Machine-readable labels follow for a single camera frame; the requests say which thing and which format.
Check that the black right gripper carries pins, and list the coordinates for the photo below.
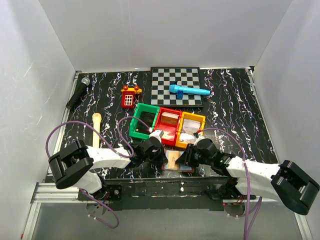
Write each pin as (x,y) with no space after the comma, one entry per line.
(186,157)

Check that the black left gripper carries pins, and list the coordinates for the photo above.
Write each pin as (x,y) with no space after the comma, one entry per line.
(161,155)

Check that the brown leather card holder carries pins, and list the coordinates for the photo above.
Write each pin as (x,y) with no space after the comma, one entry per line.
(182,168)

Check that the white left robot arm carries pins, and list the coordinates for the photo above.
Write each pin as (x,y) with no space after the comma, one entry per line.
(72,166)

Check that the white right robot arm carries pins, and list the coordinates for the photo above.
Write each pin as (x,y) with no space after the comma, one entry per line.
(286,182)

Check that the white cards in yellow bin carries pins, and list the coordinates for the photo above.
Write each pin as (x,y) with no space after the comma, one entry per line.
(189,127)

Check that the red plastic bin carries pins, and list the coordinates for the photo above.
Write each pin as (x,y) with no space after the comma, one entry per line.
(170,131)

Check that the brown box in red bin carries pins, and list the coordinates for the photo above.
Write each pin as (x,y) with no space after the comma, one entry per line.
(169,118)

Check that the yellow plastic bin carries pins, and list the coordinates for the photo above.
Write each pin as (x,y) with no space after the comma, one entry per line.
(187,115)

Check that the black item in green bin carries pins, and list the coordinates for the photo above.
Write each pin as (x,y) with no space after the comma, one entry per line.
(148,118)

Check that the green plastic bin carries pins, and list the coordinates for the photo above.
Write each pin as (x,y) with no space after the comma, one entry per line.
(142,107)

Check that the blue toy microphone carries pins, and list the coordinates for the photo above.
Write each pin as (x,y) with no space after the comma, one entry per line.
(179,91)

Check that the red toy phone booth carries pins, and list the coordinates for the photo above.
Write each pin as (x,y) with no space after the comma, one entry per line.
(128,96)

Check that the beige toy microphone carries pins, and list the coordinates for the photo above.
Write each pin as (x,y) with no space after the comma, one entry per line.
(96,120)

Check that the black and white checkerboard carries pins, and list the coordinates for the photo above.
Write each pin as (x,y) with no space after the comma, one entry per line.
(163,77)

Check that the black microphone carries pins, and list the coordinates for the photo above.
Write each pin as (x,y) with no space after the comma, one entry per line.
(79,92)

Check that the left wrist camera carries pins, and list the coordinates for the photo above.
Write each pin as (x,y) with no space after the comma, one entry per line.
(158,134)

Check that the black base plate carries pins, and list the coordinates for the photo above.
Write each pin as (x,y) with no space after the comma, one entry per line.
(174,193)

